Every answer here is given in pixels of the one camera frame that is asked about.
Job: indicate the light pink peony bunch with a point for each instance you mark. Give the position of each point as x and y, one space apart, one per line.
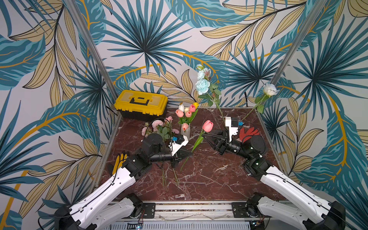
145 131

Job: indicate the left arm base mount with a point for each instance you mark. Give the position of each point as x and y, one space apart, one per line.
144 210

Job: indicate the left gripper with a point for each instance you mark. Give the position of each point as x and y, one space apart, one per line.
177 157

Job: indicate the tulip bouquet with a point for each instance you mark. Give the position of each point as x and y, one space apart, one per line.
186 115

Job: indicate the white rose stem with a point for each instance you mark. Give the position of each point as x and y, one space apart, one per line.
268 91

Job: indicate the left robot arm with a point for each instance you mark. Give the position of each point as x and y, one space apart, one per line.
153 150

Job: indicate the yellow black toolbox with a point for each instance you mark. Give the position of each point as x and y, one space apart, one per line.
141 106

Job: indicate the yellow work glove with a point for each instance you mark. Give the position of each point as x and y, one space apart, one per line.
119 161

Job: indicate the aluminium front rail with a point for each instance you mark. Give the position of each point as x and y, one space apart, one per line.
165 211

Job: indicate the white ribbed vase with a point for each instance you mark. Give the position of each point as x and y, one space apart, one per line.
187 132

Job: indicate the pink tulip stem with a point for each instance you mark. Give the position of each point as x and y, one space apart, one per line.
206 128

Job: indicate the magenta rose stem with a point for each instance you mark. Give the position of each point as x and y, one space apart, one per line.
168 124

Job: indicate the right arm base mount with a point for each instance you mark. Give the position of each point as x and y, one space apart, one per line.
245 210

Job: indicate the tall pink white flower spray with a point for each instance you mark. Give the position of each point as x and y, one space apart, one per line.
207 90

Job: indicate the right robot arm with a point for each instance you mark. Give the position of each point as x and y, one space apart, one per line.
310 212

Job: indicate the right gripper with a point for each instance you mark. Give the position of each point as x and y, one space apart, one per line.
224 144

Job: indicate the red glove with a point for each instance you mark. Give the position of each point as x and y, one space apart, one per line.
246 133

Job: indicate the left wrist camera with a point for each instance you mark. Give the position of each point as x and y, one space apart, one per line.
177 142

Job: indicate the pink peony spray stem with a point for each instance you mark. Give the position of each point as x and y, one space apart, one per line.
158 126

